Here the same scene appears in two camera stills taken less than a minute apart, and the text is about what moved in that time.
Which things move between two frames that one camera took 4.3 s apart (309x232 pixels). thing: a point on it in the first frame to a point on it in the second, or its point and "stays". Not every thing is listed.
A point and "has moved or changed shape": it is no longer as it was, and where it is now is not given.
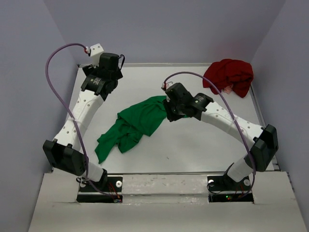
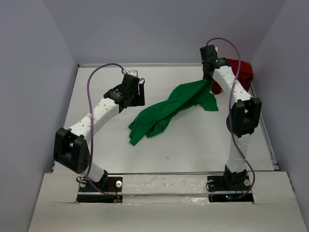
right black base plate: x=224 y=183 stays
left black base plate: x=109 y=191 stays
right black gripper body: x=174 y=110 to x=206 y=75
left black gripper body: x=90 y=70 to x=137 y=100
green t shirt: x=142 y=117 has moved or changed shape
